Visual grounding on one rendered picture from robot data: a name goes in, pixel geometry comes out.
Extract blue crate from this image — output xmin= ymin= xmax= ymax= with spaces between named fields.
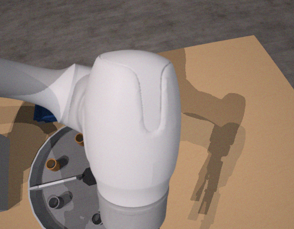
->
xmin=34 ymin=105 xmax=57 ymax=125

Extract bronze bushing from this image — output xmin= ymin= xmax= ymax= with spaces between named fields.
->
xmin=46 ymin=158 xmax=61 ymax=172
xmin=75 ymin=133 xmax=84 ymax=146

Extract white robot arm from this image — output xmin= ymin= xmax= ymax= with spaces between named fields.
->
xmin=0 ymin=50 xmax=181 ymax=229

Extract grey metal bushing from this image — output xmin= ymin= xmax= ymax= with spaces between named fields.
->
xmin=48 ymin=197 xmax=64 ymax=209
xmin=91 ymin=212 xmax=103 ymax=226

